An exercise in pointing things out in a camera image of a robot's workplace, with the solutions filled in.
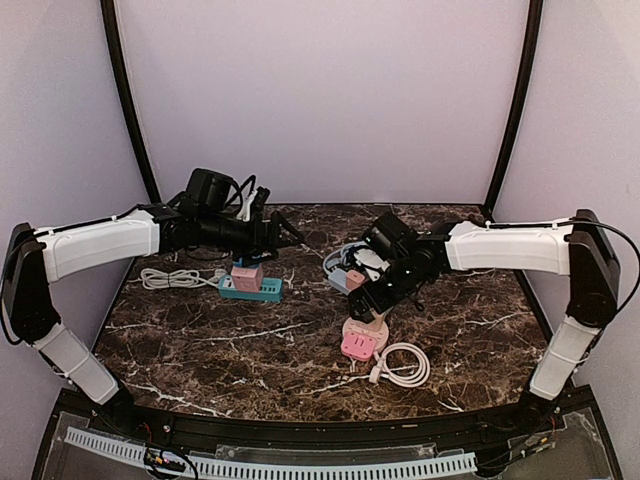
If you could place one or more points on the teal power strip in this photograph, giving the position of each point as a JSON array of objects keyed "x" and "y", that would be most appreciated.
[{"x": 270, "y": 291}]

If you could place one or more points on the pink round power strip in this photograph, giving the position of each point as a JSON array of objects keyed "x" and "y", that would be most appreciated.
[{"x": 376, "y": 329}]

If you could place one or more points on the blue cube plug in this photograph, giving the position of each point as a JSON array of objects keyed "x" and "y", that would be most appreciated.
[{"x": 248, "y": 260}]

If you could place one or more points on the right black frame post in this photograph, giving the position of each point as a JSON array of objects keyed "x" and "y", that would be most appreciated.
[{"x": 517, "y": 105}]

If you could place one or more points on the pink cube adapter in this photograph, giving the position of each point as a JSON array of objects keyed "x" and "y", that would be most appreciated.
[{"x": 247, "y": 279}]

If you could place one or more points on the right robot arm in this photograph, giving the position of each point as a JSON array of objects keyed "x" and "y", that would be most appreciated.
[{"x": 576, "y": 247}]

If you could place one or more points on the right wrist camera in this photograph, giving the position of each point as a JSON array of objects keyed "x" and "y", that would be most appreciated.
[{"x": 390, "y": 239}]

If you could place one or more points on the pink charger plug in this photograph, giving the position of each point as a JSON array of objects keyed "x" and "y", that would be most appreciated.
[{"x": 354, "y": 279}]

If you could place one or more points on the grey-blue power strip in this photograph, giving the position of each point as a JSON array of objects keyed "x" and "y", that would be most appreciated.
[{"x": 336, "y": 279}]

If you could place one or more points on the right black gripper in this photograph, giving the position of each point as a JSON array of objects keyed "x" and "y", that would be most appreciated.
[{"x": 381, "y": 303}]

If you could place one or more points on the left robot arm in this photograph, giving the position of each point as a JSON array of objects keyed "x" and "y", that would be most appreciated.
[{"x": 37, "y": 258}]

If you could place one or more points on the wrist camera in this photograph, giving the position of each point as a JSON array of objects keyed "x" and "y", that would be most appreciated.
[
  {"x": 390, "y": 239},
  {"x": 209, "y": 193}
]

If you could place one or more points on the left black frame post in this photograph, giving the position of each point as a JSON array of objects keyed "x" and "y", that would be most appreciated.
[{"x": 128, "y": 108}]

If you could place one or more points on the pink square adapter plug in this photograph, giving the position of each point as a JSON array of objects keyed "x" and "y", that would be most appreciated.
[{"x": 358, "y": 346}]

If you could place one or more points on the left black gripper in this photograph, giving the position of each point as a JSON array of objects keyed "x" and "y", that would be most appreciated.
[{"x": 257, "y": 244}]

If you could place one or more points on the white slotted cable duct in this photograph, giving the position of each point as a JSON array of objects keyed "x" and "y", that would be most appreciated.
[{"x": 202, "y": 467}]

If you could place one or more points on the black frame post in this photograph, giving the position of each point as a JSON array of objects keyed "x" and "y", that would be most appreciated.
[
  {"x": 128, "y": 108},
  {"x": 517, "y": 105}
]

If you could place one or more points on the black front rail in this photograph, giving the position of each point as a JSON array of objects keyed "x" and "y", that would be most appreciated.
[{"x": 486, "y": 429}]

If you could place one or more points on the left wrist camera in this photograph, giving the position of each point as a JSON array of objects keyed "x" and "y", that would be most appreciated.
[{"x": 209, "y": 193}]

